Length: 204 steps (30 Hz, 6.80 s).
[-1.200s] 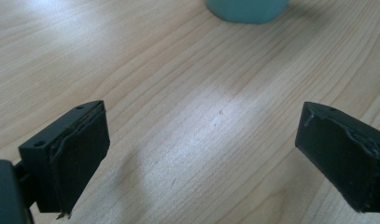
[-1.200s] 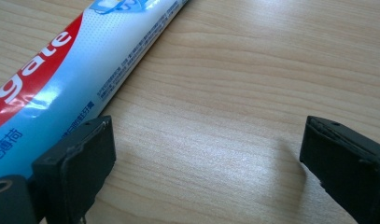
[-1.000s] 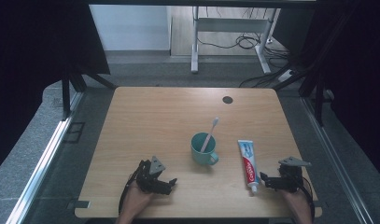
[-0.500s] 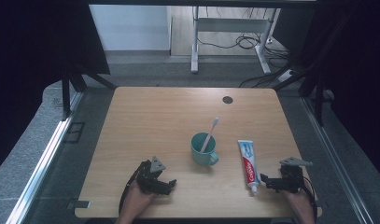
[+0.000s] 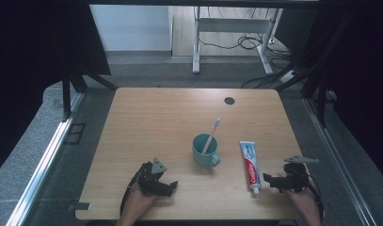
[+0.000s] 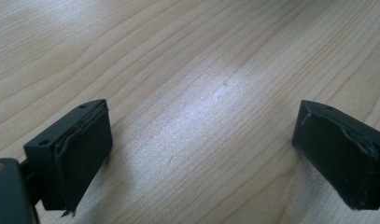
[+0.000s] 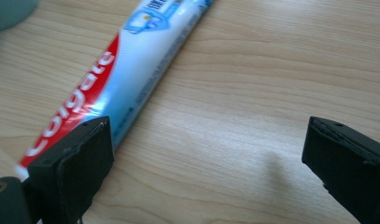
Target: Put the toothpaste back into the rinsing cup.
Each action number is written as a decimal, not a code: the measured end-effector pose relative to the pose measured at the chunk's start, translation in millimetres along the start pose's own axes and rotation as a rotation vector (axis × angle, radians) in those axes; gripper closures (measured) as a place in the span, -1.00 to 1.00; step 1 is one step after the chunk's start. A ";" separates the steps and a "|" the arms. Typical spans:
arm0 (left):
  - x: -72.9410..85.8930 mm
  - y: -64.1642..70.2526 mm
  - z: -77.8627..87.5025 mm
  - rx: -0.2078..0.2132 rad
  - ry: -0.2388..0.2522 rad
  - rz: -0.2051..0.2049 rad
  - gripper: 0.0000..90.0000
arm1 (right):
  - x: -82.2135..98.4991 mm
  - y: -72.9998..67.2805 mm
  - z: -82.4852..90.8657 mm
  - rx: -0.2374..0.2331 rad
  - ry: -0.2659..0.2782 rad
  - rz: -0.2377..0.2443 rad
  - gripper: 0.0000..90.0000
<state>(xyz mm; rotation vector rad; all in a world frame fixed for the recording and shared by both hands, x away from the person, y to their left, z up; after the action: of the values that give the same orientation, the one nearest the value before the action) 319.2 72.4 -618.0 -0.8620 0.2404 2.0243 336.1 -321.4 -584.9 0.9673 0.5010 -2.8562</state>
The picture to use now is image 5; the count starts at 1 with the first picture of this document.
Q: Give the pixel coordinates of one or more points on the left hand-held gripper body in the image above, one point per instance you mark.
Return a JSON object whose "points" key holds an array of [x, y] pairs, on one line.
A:
{"points": [[151, 182]]}

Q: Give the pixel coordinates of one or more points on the black metal stand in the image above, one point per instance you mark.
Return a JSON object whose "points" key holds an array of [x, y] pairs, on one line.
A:
{"points": [[321, 100], [66, 97]]}

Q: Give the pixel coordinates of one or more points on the dark round table grommet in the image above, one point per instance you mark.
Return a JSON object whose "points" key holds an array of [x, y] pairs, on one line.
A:
{"points": [[229, 100]]}

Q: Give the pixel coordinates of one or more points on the white desk frame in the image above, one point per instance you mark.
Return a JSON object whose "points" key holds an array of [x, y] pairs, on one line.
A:
{"points": [[197, 47]]}

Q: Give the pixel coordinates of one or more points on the white power strip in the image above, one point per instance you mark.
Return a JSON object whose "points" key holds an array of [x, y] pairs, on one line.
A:
{"points": [[288, 76]]}

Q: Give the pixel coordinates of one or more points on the black curtain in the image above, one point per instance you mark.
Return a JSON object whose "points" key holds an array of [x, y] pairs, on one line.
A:
{"points": [[361, 62], [29, 62]]}

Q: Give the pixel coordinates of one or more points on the person's right hand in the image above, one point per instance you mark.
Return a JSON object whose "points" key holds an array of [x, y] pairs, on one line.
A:
{"points": [[300, 201]]}

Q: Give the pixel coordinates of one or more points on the white toothpaste tube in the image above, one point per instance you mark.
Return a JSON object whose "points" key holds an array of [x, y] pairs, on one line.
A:
{"points": [[252, 166]]}

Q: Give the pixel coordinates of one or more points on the aluminium rail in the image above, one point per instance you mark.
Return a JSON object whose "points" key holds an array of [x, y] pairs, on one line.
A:
{"points": [[336, 160], [41, 166]]}

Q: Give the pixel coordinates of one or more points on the pink toothbrush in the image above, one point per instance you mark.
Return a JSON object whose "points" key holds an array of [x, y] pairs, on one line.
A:
{"points": [[211, 136]]}

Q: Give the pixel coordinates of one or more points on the teal cup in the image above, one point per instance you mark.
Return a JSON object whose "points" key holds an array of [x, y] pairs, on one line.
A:
{"points": [[204, 153]]}

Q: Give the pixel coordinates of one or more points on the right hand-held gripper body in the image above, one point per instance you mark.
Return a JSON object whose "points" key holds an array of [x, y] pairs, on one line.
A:
{"points": [[294, 179]]}

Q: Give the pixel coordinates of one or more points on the person's left hand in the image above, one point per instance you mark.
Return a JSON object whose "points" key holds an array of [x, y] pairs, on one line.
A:
{"points": [[140, 201]]}

